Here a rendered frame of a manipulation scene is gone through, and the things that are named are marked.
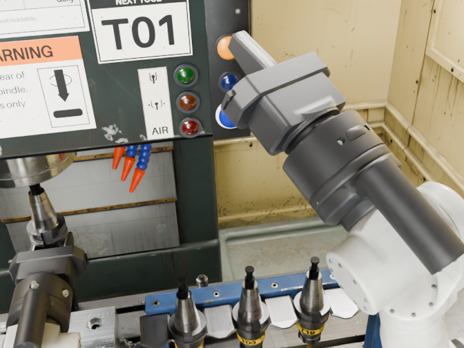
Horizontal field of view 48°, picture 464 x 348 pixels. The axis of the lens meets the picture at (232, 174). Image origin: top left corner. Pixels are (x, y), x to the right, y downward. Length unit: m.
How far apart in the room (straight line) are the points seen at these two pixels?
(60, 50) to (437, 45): 1.22
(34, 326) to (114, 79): 0.35
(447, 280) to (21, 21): 0.48
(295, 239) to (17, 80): 1.60
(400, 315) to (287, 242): 1.52
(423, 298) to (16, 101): 0.46
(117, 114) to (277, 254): 1.46
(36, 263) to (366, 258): 0.60
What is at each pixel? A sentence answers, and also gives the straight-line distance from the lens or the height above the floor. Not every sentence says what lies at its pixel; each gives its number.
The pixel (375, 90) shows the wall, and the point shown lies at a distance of 1.90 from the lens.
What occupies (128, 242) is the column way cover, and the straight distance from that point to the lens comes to 1.55.
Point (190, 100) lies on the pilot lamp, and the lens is 0.59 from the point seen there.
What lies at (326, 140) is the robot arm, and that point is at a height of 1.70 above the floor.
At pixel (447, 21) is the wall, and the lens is 1.57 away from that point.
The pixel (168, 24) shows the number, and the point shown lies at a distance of 0.56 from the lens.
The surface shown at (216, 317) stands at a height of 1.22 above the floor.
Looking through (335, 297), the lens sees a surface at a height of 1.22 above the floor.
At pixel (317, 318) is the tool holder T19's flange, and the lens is 0.96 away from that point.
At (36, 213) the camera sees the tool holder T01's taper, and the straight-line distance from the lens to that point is 0.92.
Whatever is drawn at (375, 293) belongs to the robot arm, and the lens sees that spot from 0.45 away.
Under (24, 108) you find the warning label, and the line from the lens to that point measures 0.61.
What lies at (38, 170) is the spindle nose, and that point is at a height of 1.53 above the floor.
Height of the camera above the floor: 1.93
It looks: 34 degrees down
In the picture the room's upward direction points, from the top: 2 degrees counter-clockwise
